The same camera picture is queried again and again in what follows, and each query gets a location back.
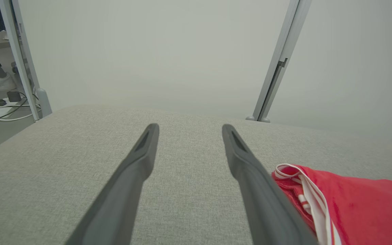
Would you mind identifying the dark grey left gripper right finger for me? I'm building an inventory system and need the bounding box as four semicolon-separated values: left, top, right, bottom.
222;124;319;245

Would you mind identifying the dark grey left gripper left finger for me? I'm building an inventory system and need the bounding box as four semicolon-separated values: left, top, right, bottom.
65;124;160;245

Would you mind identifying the red basketball jersey with lettering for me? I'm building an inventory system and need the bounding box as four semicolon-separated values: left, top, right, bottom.
272;163;392;245

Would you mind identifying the white power strip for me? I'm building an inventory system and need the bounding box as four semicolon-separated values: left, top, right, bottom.
0;99;21;120

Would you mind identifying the aluminium partition post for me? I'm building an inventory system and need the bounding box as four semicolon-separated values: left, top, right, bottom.
245;0;313;123
0;0;53;122

